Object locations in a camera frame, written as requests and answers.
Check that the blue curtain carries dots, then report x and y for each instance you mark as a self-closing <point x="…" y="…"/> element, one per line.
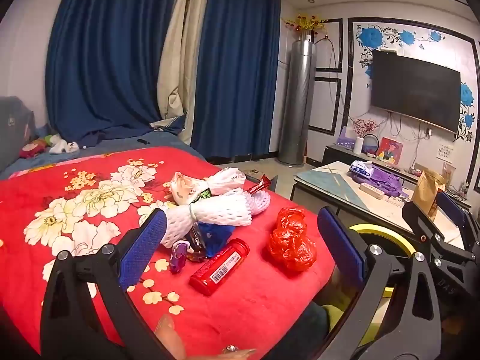
<point x="105" y="63"/>
<point x="236" y="63"/>

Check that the white tissue pack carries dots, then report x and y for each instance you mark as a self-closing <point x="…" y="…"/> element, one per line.
<point x="362" y="167"/>

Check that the colourful painting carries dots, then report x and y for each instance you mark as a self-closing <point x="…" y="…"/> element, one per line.
<point x="390" y="152"/>

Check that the brown paper bag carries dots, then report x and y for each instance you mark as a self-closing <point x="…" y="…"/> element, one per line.
<point x="423" y="191"/>

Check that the marble-top coffee table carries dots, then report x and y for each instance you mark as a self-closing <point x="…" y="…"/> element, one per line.
<point x="330" y="180"/>

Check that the grey cushion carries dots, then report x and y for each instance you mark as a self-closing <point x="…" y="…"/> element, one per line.
<point x="15" y="127"/>

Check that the beige power strip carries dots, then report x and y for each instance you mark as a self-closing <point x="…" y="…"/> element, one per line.
<point x="371" y="190"/>

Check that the silver cylindrical air conditioner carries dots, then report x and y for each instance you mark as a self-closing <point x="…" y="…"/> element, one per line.
<point x="298" y="101"/>

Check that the yellow artificial flowers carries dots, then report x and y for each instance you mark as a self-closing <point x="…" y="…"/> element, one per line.
<point x="307" y="22"/>

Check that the red floral blanket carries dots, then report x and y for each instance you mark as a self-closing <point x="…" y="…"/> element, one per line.
<point x="243" y="300"/>

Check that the black wall television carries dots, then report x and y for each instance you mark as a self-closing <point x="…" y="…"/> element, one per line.
<point x="412" y="90"/>

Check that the purple wrapper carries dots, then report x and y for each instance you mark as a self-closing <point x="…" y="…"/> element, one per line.
<point x="178" y="258"/>

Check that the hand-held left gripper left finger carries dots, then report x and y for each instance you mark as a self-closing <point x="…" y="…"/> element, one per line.
<point x="144" y="247"/>

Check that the small clear packet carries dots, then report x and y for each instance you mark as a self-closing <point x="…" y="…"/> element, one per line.
<point x="449" y="172"/>

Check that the blue plastic wrapper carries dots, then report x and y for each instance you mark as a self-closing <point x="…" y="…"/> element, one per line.
<point x="215" y="238"/>

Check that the beige curtain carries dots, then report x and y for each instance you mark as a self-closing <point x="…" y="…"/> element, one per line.
<point x="180" y="45"/>

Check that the person's left hand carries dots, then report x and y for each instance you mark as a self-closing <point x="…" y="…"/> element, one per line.
<point x="170" y="335"/>

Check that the red cylindrical bottle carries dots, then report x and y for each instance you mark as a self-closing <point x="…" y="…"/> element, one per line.
<point x="217" y="270"/>

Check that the red snack wrapper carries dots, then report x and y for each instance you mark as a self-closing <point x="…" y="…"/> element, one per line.
<point x="258" y="185"/>

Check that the green stuffed toy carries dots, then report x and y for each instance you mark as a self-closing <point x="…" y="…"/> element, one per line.
<point x="49" y="140"/>

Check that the blue bed sheet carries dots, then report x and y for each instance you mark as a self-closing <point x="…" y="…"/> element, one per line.
<point x="123" y="144"/>

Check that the red stuffed toy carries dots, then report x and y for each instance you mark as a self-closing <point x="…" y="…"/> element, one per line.
<point x="32" y="150"/>

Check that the brown clear wrapper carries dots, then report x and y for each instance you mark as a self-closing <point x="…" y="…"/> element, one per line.
<point x="195" y="251"/>

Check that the white wall note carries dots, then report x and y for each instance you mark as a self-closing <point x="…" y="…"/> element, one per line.
<point x="445" y="151"/>

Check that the white foam net bundle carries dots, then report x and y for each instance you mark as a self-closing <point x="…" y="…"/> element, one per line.
<point x="213" y="213"/>

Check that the red dried flowers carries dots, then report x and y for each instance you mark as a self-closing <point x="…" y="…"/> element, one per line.
<point x="363" y="125"/>

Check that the round frame ornament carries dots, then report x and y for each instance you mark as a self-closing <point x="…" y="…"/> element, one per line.
<point x="371" y="146"/>

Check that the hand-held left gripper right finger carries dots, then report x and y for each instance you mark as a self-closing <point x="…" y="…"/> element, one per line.
<point x="341" y="240"/>

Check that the white plastic bag orange print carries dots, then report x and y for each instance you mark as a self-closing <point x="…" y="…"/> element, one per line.
<point x="225" y="180"/>

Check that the red plastic bag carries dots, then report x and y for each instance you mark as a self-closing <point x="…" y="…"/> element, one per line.
<point x="290" y="243"/>

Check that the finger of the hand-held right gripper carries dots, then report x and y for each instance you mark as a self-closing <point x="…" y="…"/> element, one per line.
<point x="452" y="204"/>
<point x="420" y="221"/>

